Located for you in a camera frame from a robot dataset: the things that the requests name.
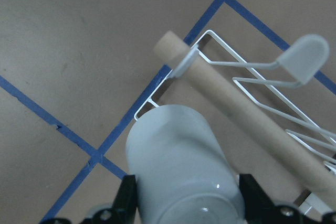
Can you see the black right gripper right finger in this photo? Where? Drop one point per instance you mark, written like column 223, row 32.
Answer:
column 259, row 208

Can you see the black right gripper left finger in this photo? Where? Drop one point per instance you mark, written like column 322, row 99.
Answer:
column 123, row 208

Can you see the white plastic cup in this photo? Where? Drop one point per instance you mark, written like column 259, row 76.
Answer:
column 182, row 174

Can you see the wooden rack dowel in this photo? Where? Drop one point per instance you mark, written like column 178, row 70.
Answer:
column 262, row 129

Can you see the white wire cup rack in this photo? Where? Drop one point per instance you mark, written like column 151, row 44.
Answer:
column 262, row 83

